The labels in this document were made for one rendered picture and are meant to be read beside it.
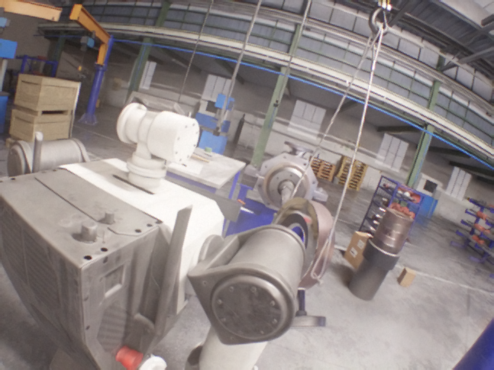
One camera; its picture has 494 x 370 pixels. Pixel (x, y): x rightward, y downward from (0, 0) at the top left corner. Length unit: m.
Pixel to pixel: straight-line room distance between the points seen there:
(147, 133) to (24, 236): 0.20
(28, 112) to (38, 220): 4.93
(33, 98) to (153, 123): 4.73
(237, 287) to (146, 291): 0.13
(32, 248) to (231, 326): 0.22
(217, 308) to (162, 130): 0.23
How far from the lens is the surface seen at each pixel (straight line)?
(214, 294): 0.28
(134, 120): 0.39
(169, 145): 0.35
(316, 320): 0.93
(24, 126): 5.20
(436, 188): 14.45
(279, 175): 2.02
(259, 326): 0.28
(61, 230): 0.27
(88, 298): 0.25
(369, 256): 3.13
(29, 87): 5.17
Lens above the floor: 1.50
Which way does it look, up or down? 14 degrees down
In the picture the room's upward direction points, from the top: 18 degrees clockwise
